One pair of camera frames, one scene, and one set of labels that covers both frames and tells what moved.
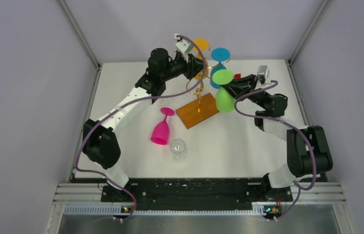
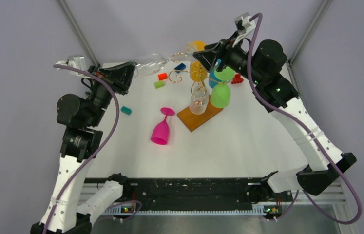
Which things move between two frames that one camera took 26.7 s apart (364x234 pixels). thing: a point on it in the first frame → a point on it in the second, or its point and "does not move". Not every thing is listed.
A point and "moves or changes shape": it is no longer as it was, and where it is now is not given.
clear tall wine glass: (162, 103) moves or changes shape
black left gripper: (198, 65) → (119, 77)
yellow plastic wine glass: (203, 44) does not move
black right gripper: (238, 87) → (224, 50)
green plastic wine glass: (225, 102) moves or changes shape
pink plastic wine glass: (161, 133) does not move
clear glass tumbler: (177, 148) → (199, 100)
